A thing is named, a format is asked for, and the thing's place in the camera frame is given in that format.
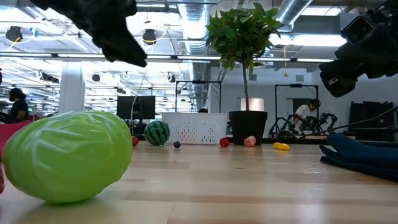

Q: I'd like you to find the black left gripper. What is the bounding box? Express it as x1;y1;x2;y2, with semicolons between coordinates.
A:
29;0;147;67

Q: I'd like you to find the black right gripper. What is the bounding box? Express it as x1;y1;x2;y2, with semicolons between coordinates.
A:
319;12;398;99

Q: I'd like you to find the yellow banana toy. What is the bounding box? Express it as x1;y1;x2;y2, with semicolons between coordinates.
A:
272;142;290;152

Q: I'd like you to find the striped watermelon toy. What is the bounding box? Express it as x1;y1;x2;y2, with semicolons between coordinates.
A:
144;120;171;147

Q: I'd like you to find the green cabbage toy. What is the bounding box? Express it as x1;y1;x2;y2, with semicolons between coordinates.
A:
1;111;134;205

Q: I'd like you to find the black ceiling device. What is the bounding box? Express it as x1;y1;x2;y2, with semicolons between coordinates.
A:
5;26;24;43
142;28;157;45

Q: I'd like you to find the long ceiling light strip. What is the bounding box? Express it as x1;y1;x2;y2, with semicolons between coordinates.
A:
0;52;335;63

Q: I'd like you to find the large ceiling light panel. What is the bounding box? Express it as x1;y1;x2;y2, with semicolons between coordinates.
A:
269;32;348;47

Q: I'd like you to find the black cabinet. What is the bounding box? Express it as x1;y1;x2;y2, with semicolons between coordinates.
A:
348;100;396;142

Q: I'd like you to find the black background monitor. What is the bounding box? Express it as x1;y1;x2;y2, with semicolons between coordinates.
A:
116;95;156;121

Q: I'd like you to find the white structural column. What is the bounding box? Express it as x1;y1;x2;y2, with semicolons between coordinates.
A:
58;62;86;114

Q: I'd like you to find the navy blue folded towel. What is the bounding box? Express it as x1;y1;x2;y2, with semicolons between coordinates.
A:
319;133;398;182

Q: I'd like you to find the black domed object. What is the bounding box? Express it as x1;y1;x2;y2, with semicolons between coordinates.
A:
277;129;295;139

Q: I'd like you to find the black plant pot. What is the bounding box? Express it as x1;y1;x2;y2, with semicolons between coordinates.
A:
228;110;269;146

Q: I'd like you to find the green leafy plant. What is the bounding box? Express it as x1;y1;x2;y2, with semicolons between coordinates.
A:
205;2;284;112

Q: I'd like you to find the white perforated plastic basket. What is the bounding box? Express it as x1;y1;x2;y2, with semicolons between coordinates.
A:
160;112;229;145

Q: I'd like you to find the black background station frame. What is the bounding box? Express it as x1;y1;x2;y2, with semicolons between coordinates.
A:
175;80;222;114
274;83;320;138

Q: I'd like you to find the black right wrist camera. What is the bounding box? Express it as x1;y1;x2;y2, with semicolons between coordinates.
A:
340;14;376;45

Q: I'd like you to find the yellow hanging cord fixture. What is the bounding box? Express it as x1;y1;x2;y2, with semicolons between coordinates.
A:
282;45;289;78

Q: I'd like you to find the silver ceiling duct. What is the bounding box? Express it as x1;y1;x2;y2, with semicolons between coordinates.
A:
275;0;315;32
176;0;216;111

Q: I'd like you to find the black aluminium table frame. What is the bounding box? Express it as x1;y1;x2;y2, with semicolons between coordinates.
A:
132;133;398;146

